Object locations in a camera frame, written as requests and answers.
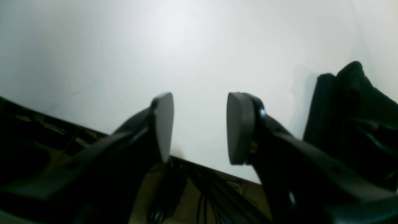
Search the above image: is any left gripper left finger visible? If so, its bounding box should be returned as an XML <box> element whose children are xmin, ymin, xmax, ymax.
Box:
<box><xmin>1</xmin><ymin>92</ymin><xmax>174</xmax><ymax>224</ymax></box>

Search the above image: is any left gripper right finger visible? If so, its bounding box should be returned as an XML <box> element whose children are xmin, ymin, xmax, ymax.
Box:
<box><xmin>226</xmin><ymin>92</ymin><xmax>397</xmax><ymax>224</ymax></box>

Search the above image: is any black T-shirt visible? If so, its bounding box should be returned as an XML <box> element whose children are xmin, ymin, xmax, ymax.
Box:
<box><xmin>303</xmin><ymin>61</ymin><xmax>398</xmax><ymax>192</ymax></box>

